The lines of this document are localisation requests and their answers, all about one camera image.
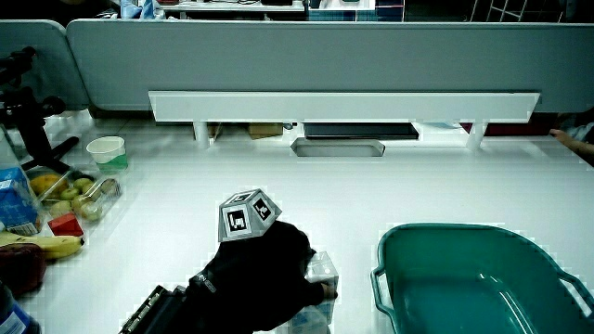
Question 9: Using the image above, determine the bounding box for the person's right hand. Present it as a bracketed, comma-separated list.
[203, 188, 339, 322]

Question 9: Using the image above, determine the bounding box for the clear plastic cup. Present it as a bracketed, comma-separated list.
[286, 250, 341, 334]

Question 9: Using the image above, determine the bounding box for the person's right forearm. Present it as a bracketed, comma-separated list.
[172, 273, 289, 334]

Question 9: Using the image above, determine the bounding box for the brown cardboard box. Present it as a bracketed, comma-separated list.
[247, 122, 285, 141]

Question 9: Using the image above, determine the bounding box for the black keyboard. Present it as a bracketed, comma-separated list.
[303, 122, 420, 141]

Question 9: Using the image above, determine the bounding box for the brown kiwi fruit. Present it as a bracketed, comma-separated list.
[98, 177, 123, 199]

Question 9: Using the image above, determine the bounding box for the clear plastic fruit container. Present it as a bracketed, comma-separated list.
[25, 165, 123, 225]

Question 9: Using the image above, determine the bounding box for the white desk shelf riser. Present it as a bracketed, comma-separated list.
[148, 90, 542, 151]

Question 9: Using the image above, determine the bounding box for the white and green paper cup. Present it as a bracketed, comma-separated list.
[85, 135, 130, 174]

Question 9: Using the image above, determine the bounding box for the red block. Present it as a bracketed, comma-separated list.
[47, 212, 85, 238]

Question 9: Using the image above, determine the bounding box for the green plastic basin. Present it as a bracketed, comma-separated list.
[369, 223, 594, 334]

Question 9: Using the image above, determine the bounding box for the yellow banana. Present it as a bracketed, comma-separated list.
[0, 230, 86, 261]

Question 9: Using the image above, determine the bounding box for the large grey partition panel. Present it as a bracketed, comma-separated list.
[66, 19, 594, 114]

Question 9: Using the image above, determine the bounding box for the orange fruit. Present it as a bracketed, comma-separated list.
[29, 173, 70, 197]

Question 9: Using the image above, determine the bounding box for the dark red fruit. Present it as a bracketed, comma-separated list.
[0, 243, 47, 299]

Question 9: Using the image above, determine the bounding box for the blue beverage carton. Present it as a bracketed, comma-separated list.
[0, 165, 42, 238]

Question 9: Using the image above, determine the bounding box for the blue bottle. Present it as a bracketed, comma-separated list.
[0, 281, 43, 334]

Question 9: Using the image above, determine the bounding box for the blue checkered box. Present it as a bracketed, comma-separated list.
[306, 0, 406, 23]

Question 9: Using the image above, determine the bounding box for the light blue cloth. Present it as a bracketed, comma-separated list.
[119, 0, 159, 20]

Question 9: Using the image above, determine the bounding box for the dark red object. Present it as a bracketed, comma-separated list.
[458, 112, 559, 138]

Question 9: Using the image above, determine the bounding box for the small grey partition panel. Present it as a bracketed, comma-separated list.
[0, 19, 91, 111]

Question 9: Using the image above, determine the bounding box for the black forearm strap device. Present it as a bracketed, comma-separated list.
[118, 284, 187, 334]

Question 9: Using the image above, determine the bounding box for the grey desk cable tray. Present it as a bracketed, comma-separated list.
[290, 136, 386, 159]

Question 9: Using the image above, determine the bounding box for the black camera tripod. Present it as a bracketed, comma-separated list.
[0, 45, 81, 175]

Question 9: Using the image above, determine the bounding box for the white wire rack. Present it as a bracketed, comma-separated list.
[469, 0, 566, 23]

